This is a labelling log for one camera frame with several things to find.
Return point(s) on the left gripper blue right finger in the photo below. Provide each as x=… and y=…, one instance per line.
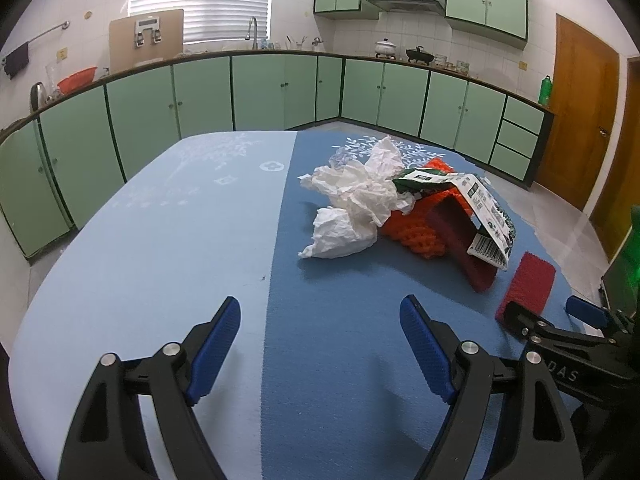
x=433, y=360

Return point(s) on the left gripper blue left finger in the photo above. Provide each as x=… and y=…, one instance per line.
x=207, y=346

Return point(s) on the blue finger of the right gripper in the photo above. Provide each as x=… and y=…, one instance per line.
x=528, y=326
x=587, y=312

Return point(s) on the dark red scouring pad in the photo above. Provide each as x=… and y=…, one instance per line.
x=530, y=287
x=456, y=229

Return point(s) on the green white snack packet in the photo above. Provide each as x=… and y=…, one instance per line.
x=494, y=243

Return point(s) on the orange foam fruit net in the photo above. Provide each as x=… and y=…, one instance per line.
x=412, y=230

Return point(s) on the white tissue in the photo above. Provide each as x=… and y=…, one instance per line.
x=362, y=198

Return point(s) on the green lower kitchen cabinets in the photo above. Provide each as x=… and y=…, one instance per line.
x=61, y=164

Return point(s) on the black glass cabinet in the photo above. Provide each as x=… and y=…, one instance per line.
x=620, y=283

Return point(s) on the brown wooden door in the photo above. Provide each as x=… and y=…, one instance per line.
x=611, y=217
x=584, y=101

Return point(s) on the blue tree-print tablecloth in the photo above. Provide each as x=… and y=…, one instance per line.
x=320, y=382

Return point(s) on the green thermos bottle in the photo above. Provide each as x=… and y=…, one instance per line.
x=545, y=91

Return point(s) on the black wok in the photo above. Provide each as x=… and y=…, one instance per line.
x=419, y=55

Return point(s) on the orange plastic basin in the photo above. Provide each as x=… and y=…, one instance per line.
x=77, y=80

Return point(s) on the steel electric kettle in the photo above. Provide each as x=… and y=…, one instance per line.
x=38, y=96

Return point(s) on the chrome sink faucet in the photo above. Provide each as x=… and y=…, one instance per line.
x=252, y=33

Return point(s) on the white cooking pot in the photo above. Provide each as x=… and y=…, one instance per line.
x=385, y=49

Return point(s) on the black range hood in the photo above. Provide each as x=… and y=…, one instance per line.
x=411, y=6

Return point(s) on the dark hanging towel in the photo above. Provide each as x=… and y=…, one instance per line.
x=17, y=60

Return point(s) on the wall towel rail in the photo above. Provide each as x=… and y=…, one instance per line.
x=62, y=26

